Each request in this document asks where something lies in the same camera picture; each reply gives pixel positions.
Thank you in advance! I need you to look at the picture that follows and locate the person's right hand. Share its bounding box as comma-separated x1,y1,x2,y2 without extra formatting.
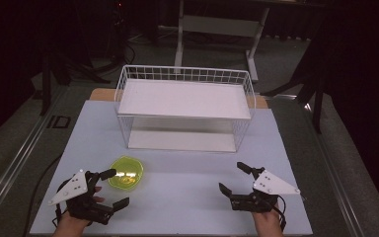
251,200,285,237

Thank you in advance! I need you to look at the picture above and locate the metal floor rail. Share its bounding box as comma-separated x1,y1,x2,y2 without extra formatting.
303,102,367,237
0,84,69,228

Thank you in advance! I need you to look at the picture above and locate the green translucent bowl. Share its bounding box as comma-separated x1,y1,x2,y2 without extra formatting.
108,155,145,192

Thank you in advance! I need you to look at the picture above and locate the black floor cable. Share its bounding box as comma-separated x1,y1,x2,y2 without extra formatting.
22,153,64,237

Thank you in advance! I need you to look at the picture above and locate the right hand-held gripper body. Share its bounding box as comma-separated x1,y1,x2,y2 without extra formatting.
229,165,301,213

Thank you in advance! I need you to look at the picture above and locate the white metal desk frame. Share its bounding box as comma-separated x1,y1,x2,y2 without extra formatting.
173,0,271,83

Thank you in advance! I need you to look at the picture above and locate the white wire shelf rack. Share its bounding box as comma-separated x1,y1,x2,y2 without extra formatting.
114,64,257,154

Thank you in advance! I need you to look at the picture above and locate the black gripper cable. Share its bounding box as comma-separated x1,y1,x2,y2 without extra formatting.
274,195,288,232
54,202,63,229

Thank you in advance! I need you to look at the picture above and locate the pale table cover sheet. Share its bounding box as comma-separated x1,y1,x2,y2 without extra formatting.
29,100,314,237

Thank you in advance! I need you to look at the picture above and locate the black tripod stand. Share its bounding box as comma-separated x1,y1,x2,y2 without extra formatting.
38,45,119,117
262,62,328,134

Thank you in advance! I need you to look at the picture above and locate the person's left hand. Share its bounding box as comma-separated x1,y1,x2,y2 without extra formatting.
51,185,107,237

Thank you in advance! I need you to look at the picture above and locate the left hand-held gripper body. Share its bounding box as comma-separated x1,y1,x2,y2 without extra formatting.
47,169,115,226

